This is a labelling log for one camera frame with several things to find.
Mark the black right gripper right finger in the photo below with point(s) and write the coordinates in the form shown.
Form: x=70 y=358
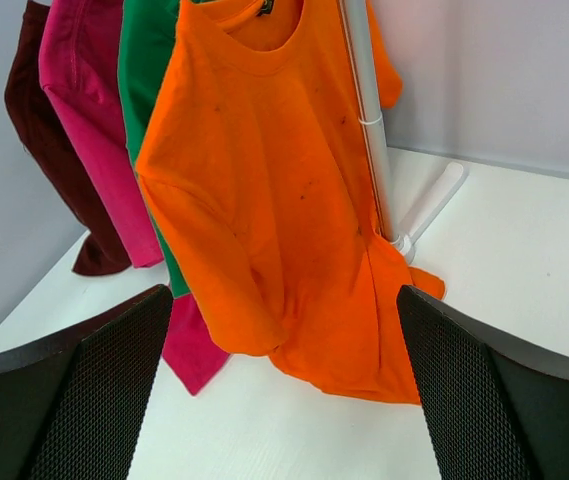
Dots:
x=496 y=406

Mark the orange t-shirt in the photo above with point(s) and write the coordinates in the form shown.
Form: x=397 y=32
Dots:
x=255 y=168

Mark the maroon t-shirt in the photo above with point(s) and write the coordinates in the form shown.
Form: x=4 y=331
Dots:
x=43 y=136

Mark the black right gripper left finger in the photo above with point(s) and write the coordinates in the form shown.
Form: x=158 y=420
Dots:
x=72 y=403

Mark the green t-shirt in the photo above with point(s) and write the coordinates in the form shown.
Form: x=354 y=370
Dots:
x=146 y=43

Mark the pink t-shirt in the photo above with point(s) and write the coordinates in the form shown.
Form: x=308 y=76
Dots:
x=78 y=64

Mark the white metal clothes rack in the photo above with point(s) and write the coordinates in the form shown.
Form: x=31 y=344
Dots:
x=404 y=234

